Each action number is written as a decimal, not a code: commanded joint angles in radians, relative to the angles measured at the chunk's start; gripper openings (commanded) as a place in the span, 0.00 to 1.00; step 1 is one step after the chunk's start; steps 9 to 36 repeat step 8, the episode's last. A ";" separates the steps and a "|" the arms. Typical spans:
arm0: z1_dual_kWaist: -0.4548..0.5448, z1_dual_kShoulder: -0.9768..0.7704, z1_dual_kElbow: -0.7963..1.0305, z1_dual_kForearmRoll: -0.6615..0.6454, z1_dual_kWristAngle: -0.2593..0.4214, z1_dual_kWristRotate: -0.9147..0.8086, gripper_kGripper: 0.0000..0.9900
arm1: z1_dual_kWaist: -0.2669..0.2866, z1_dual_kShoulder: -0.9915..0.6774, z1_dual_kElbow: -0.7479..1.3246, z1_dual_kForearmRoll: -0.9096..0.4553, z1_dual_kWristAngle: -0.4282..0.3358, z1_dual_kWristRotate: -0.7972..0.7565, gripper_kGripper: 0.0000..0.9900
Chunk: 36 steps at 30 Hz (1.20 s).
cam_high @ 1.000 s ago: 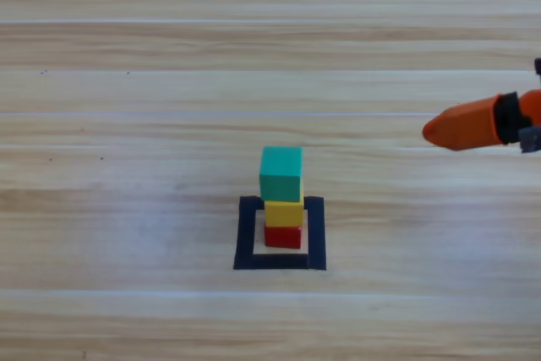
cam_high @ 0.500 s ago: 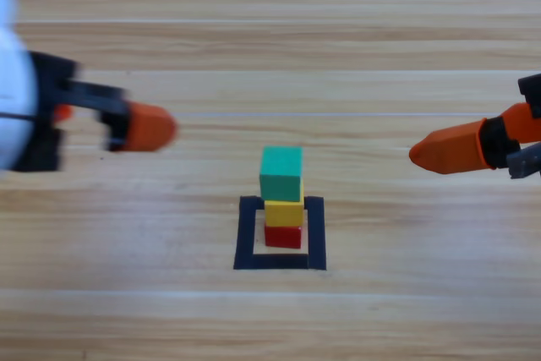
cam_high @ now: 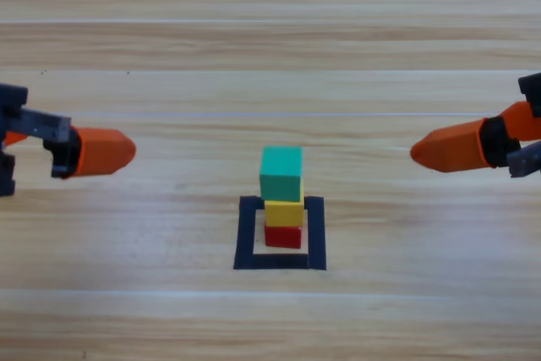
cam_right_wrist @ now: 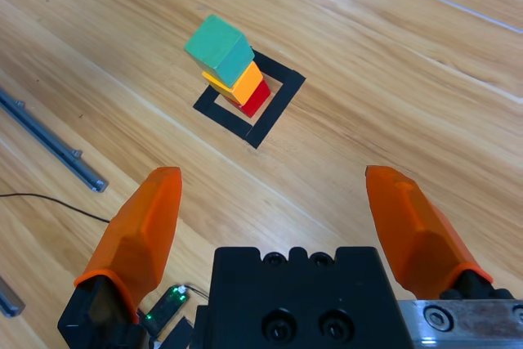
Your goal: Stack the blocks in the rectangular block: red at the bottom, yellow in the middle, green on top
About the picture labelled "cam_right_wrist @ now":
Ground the black dongle with green light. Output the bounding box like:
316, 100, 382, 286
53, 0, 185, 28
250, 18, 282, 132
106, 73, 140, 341
143, 283, 192, 336

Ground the green wooden cube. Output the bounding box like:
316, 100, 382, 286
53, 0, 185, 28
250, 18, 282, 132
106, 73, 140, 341
183, 13, 257, 88

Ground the thin black table wire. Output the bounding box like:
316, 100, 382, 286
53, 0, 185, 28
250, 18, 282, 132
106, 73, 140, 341
0, 192, 112, 224

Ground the grey aluminium rail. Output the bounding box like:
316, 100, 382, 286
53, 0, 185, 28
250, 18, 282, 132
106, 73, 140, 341
0, 276, 27, 319
0, 86, 110, 194

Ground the yellow wooden cube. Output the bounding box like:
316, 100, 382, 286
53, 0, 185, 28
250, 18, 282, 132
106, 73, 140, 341
201, 60, 265, 107

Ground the red wooden cube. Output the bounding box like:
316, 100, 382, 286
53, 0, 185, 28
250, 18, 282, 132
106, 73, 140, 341
226, 78, 272, 119

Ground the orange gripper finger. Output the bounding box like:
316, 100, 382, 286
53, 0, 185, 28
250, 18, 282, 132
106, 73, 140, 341
364, 164, 515, 302
56, 166, 184, 349

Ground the black tape square outline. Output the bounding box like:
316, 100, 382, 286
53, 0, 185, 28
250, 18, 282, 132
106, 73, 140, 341
192, 48, 307, 150

